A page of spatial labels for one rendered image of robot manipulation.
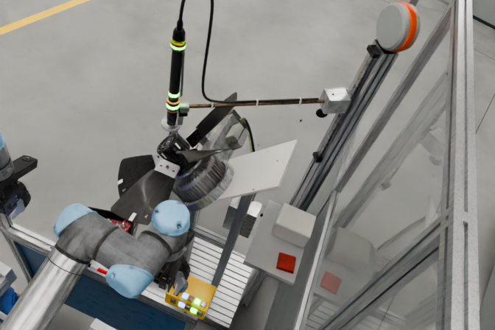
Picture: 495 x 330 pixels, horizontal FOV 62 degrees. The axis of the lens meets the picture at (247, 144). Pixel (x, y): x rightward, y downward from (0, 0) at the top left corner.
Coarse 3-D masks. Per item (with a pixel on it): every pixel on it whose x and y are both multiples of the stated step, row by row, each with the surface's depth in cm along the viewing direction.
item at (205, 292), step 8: (192, 280) 152; (200, 280) 152; (192, 288) 150; (200, 288) 150; (208, 288) 151; (216, 288) 152; (168, 296) 148; (176, 296) 147; (200, 296) 148; (208, 296) 149; (176, 304) 151; (192, 304) 146; (208, 304) 147; (192, 312) 150
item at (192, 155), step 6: (186, 150) 160; (192, 150) 157; (198, 150) 154; (204, 150) 152; (210, 150) 150; (216, 150) 149; (222, 150) 146; (186, 156) 147; (192, 156) 145; (198, 156) 144; (204, 156) 142
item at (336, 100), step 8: (328, 88) 158; (336, 88) 159; (344, 88) 160; (320, 96) 160; (328, 96) 155; (336, 96) 156; (344, 96) 157; (352, 96) 157; (320, 104) 161; (328, 104) 155; (336, 104) 156; (344, 104) 157; (328, 112) 158; (336, 112) 160; (344, 112) 161
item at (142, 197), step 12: (144, 180) 163; (156, 180) 162; (168, 180) 163; (132, 192) 160; (144, 192) 159; (156, 192) 159; (168, 192) 160; (120, 204) 158; (132, 204) 157; (144, 204) 156; (156, 204) 156; (120, 216) 154
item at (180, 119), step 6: (180, 102) 142; (186, 102) 142; (180, 108) 140; (186, 108) 141; (180, 114) 142; (186, 114) 142; (162, 120) 146; (180, 120) 145; (162, 126) 145; (168, 126) 145; (174, 126) 146; (180, 126) 147
